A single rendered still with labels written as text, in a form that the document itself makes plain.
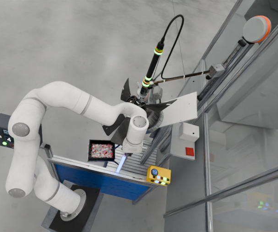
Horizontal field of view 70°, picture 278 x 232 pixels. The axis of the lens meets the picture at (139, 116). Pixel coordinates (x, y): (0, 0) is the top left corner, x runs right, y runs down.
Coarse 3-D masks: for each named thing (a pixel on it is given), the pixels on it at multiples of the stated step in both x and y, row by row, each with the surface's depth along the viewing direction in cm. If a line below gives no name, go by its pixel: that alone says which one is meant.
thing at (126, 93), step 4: (128, 80) 176; (124, 84) 183; (128, 84) 173; (124, 88) 181; (128, 88) 171; (124, 92) 180; (128, 92) 170; (124, 96) 181; (128, 96) 170; (124, 100) 182
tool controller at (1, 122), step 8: (0, 120) 120; (8, 120) 121; (0, 128) 117; (40, 128) 126; (0, 136) 122; (8, 136) 121; (40, 136) 130; (0, 144) 127; (8, 144) 126; (40, 144) 134
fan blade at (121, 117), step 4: (120, 116) 163; (124, 116) 162; (116, 120) 164; (120, 120) 163; (116, 124) 165; (120, 124) 164; (104, 128) 168; (108, 128) 167; (112, 128) 166; (108, 132) 167; (112, 132) 166
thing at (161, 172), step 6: (150, 168) 144; (156, 168) 145; (162, 168) 146; (150, 174) 141; (156, 174) 142; (162, 174) 143; (168, 174) 145; (150, 180) 144; (156, 180) 142; (162, 180) 141
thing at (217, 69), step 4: (216, 64) 148; (220, 64) 149; (212, 68) 147; (216, 68) 145; (220, 68) 147; (224, 68) 148; (212, 72) 147; (216, 72) 144; (220, 72) 147; (212, 76) 148; (216, 76) 150
